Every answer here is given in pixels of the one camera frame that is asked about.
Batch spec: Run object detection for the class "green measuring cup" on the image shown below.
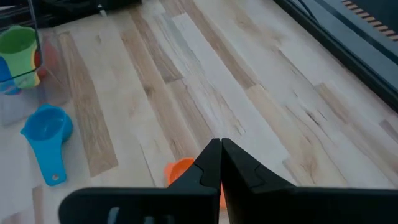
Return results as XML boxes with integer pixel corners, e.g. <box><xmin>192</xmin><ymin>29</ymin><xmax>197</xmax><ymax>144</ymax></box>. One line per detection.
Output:
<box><xmin>0</xmin><ymin>26</ymin><xmax>42</xmax><ymax>90</ymax></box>

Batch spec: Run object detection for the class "light blue measuring cup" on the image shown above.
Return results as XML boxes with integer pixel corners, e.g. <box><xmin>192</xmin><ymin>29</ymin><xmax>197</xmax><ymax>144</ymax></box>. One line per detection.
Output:
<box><xmin>20</xmin><ymin>103</ymin><xmax>75</xmax><ymax>187</ymax></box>

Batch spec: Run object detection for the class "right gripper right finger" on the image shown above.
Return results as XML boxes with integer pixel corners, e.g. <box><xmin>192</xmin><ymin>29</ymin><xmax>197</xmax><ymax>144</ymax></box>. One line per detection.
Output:
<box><xmin>221</xmin><ymin>138</ymin><xmax>398</xmax><ymax>224</ymax></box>

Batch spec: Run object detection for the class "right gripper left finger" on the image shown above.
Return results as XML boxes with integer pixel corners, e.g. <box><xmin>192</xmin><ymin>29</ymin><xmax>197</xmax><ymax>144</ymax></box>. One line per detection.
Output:
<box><xmin>58</xmin><ymin>138</ymin><xmax>222</xmax><ymax>224</ymax></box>

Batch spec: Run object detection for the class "red measuring cup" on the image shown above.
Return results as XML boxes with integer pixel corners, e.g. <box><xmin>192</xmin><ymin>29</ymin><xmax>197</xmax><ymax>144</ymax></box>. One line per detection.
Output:
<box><xmin>33</xmin><ymin>40</ymin><xmax>60</xmax><ymax>80</ymax></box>

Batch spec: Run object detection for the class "black hazard-striped floor mat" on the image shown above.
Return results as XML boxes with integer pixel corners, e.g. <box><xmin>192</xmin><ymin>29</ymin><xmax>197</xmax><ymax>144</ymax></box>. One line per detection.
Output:
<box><xmin>340</xmin><ymin>0</ymin><xmax>398</xmax><ymax>43</ymax></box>

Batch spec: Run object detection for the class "clear plastic basket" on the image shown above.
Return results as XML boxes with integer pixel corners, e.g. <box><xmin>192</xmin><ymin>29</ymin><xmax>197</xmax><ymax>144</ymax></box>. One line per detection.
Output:
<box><xmin>0</xmin><ymin>0</ymin><xmax>75</xmax><ymax>127</ymax></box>

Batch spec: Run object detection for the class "orange measuring cup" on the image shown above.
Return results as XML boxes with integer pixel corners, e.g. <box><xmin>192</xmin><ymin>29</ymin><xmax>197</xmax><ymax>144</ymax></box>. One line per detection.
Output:
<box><xmin>164</xmin><ymin>157</ymin><xmax>228</xmax><ymax>210</ymax></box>

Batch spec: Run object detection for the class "black metal table frame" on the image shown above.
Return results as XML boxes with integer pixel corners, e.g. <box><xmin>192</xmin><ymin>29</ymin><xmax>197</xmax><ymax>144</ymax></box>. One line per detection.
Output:
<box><xmin>273</xmin><ymin>0</ymin><xmax>398</xmax><ymax>113</ymax></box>

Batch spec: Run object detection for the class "yellow measuring cup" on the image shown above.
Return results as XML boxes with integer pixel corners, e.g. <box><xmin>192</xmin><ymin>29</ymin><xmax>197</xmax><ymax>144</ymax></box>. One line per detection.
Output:
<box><xmin>30</xmin><ymin>46</ymin><xmax>42</xmax><ymax>88</ymax></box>

